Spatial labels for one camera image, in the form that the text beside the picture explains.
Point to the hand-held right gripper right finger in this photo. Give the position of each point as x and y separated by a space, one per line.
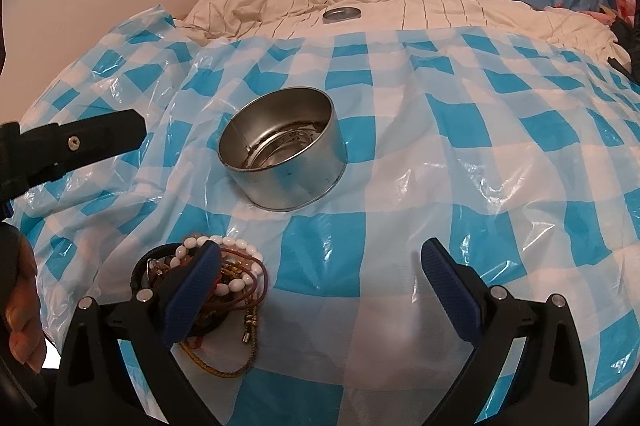
450 291

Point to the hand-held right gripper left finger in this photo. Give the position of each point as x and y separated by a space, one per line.
192 291

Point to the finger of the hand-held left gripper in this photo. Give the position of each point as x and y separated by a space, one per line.
90 141

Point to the round metal tin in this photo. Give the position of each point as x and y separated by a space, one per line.
295 166

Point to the person's left hand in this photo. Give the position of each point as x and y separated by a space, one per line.
25 321

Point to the blue white checkered plastic sheet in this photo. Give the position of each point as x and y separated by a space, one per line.
450 156

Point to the round metal tin lid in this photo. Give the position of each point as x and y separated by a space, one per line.
341 14

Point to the white striped duvet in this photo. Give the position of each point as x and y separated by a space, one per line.
450 6

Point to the black cloth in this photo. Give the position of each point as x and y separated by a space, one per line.
627 46

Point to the pink cloth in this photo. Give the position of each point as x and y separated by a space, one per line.
617 9

